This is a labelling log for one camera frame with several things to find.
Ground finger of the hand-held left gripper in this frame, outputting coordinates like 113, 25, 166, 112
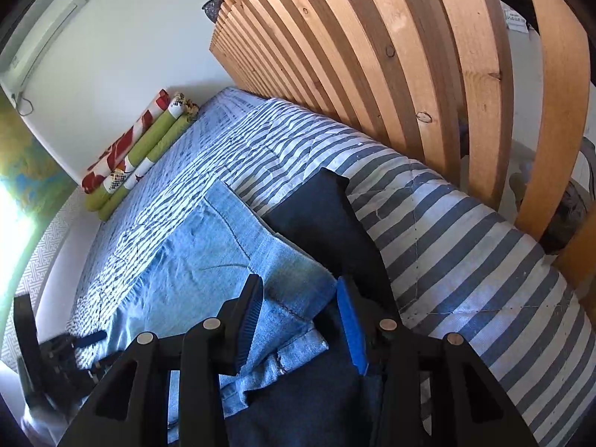
88, 351, 129, 380
70, 330, 108, 349

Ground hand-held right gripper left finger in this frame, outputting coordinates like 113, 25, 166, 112
58, 274, 264, 447

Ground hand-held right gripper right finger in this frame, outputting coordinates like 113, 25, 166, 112
336, 276, 541, 447

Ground light blue jeans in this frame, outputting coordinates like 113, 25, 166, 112
100, 179, 348, 447

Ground dark folded garment yellow stripes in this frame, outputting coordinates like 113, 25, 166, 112
223, 167, 401, 447

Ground blue white striped quilt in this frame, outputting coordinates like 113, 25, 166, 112
233, 98, 587, 447

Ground blue checked bed sheet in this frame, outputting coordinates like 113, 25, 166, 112
70, 86, 280, 327

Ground red white floral blanket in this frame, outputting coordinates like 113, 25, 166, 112
81, 88, 171, 194

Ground white air conditioner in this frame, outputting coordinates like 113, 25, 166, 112
0, 0, 89, 91

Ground dark ceramic vase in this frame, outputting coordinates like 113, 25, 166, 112
201, 0, 224, 24

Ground white paper label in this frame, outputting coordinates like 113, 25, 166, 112
505, 7, 529, 33

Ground landscape wall scroll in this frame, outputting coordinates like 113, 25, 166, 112
0, 88, 80, 373

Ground wooden slatted bed rail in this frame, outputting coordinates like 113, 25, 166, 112
209, 0, 596, 289

